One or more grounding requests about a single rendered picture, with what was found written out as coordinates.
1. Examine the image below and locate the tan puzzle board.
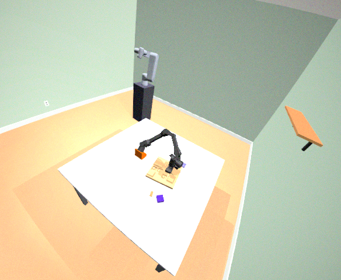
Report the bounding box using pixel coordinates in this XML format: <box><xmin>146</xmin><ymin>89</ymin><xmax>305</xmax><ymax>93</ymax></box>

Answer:
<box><xmin>145</xmin><ymin>156</ymin><xmax>182</xmax><ymax>189</ymax></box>

